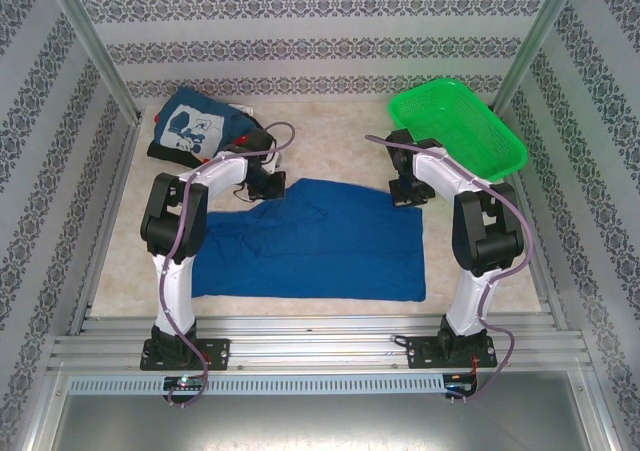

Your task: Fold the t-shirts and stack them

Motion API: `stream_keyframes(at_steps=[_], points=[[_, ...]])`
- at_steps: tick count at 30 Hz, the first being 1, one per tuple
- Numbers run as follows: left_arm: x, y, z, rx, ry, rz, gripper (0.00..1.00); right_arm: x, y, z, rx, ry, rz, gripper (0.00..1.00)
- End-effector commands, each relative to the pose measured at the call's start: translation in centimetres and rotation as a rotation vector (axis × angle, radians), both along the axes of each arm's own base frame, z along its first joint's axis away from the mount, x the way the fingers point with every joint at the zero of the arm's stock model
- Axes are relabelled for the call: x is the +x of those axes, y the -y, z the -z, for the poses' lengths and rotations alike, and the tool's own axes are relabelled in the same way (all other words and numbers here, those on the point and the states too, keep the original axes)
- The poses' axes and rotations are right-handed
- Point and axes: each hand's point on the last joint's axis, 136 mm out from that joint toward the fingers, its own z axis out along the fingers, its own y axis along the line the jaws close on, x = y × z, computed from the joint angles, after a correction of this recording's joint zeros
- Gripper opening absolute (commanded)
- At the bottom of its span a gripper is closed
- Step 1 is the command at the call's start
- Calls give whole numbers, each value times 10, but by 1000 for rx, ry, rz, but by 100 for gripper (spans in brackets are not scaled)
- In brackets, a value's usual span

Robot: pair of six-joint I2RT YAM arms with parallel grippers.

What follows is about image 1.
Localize blue t-shirt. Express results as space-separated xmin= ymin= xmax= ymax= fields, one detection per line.
xmin=191 ymin=177 xmax=428 ymax=304

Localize green plastic basket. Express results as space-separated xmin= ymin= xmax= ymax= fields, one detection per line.
xmin=388 ymin=77 xmax=530 ymax=183

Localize navy cartoon print t-shirt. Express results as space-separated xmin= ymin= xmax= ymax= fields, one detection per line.
xmin=153 ymin=86 xmax=252 ymax=161

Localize black t-shirt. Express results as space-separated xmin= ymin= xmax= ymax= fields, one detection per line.
xmin=146 ymin=115 xmax=266 ymax=167

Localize grey metal sheet panel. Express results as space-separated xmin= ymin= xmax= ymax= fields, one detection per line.
xmin=29 ymin=370 xmax=621 ymax=451

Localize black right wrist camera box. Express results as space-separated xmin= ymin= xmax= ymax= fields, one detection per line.
xmin=391 ymin=183 xmax=436 ymax=208

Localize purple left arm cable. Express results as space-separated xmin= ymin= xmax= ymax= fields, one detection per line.
xmin=158 ymin=122 xmax=297 ymax=410

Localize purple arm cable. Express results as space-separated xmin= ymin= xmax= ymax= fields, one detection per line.
xmin=158 ymin=122 xmax=297 ymax=410
xmin=364 ymin=134 xmax=532 ymax=408

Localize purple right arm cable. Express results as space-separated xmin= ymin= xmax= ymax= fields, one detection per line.
xmin=364 ymin=134 xmax=532 ymax=408

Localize aluminium side rail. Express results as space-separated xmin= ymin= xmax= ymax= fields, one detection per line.
xmin=498 ymin=113 xmax=570 ymax=333
xmin=68 ymin=114 xmax=145 ymax=337

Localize aluminium frame post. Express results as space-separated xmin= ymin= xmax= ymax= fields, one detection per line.
xmin=42 ymin=0 xmax=145 ymax=123
xmin=491 ymin=0 xmax=585 ymax=113

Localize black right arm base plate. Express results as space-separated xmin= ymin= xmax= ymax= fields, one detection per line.
xmin=405 ymin=334 xmax=499 ymax=371

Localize aluminium rail base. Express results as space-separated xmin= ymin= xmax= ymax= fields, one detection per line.
xmin=46 ymin=312 xmax=592 ymax=374

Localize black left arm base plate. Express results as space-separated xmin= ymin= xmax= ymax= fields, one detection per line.
xmin=139 ymin=337 xmax=233 ymax=373

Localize grey slotted cable duct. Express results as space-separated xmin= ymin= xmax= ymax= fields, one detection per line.
xmin=66 ymin=373 xmax=447 ymax=396

